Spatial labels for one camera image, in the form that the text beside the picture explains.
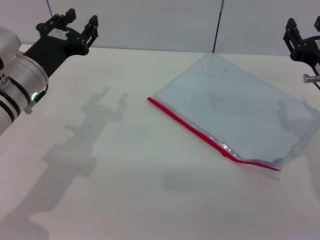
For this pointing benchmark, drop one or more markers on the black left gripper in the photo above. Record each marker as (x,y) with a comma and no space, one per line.
(53,47)

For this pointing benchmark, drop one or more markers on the clear document bag red zip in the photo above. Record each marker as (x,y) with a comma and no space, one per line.
(232,105)

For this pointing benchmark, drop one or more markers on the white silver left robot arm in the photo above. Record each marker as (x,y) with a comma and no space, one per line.
(17,75)

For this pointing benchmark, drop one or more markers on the thin black pole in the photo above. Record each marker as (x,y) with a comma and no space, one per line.
(218,27)

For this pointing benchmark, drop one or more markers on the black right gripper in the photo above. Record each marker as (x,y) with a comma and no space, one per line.
(310,51)

